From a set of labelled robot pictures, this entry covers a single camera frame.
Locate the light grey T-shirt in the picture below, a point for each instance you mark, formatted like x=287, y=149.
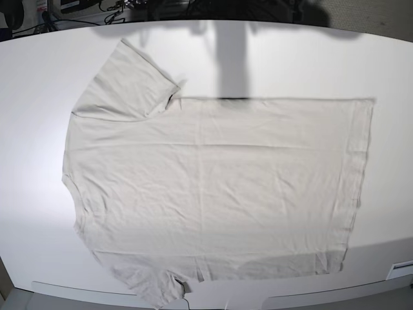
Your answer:
x=169, y=190

